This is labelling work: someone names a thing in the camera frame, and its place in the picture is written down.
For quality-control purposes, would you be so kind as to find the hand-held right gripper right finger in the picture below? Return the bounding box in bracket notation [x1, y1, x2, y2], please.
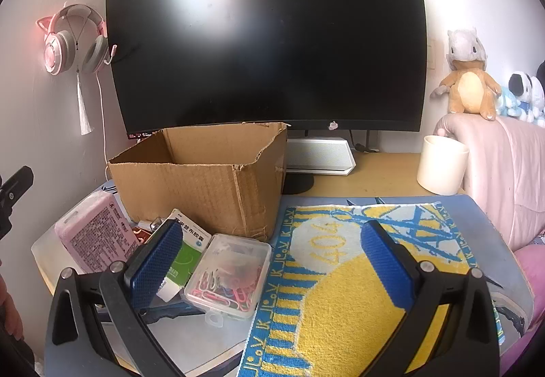
[360, 219, 501, 377]

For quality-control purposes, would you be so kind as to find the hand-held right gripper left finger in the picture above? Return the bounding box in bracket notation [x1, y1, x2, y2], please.
[45, 219, 185, 377]

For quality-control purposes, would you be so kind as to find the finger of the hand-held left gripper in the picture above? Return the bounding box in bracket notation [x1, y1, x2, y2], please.
[0, 165, 34, 240]

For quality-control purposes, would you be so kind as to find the red patterned box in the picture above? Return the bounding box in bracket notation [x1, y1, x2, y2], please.
[130, 226, 156, 246]

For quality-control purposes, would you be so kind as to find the green white medicine box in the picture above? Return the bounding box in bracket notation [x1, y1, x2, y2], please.
[155, 209, 212, 303]

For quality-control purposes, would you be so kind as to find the small white box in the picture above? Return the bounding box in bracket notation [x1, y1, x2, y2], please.
[138, 216, 168, 232]

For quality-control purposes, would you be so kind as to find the pink tissue pack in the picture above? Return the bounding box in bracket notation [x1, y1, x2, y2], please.
[54, 192, 141, 273]

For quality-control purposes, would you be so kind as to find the clear paper clip box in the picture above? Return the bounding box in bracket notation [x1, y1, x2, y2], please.
[183, 233, 272, 329]

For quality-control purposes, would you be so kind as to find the brown cardboard box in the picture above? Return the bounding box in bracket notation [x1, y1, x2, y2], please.
[106, 122, 289, 242]

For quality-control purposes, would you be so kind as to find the person's left hand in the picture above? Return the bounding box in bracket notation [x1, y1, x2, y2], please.
[0, 275, 25, 342]

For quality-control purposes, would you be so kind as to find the yellow blue towel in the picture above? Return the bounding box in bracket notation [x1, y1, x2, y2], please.
[236, 202, 505, 377]

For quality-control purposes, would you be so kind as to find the light blue mouse mat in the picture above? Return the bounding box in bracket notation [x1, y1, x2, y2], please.
[45, 179, 535, 377]

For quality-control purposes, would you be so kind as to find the white tassel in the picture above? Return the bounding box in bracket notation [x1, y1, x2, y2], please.
[76, 68, 94, 136]

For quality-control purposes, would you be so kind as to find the white cup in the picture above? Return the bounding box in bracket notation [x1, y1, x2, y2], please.
[416, 135, 470, 195]

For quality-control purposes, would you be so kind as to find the white speaker bar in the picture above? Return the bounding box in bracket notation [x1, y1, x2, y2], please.
[286, 138, 357, 177]

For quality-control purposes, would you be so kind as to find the pink cat ear headset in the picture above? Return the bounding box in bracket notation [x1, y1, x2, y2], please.
[36, 3, 118, 75]

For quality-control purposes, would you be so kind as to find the pink cushion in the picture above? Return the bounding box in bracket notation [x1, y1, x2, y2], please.
[498, 243, 545, 377]

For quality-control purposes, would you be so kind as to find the pink chair cover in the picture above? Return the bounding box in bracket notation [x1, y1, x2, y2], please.
[434, 113, 545, 252]

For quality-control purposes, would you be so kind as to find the orange grey plush toy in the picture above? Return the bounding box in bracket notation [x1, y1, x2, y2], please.
[430, 29, 502, 121]

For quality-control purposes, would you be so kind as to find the blue white plush toy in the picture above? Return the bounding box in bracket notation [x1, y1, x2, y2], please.
[495, 85, 518, 118]

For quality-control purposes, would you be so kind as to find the white black dog plush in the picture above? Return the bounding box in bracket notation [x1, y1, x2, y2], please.
[509, 70, 545, 124]

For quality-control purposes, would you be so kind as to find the black curved monitor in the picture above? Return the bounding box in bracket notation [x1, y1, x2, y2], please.
[105, 0, 427, 139]

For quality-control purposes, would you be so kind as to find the pink headset cable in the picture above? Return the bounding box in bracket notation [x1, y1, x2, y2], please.
[96, 73, 110, 182]

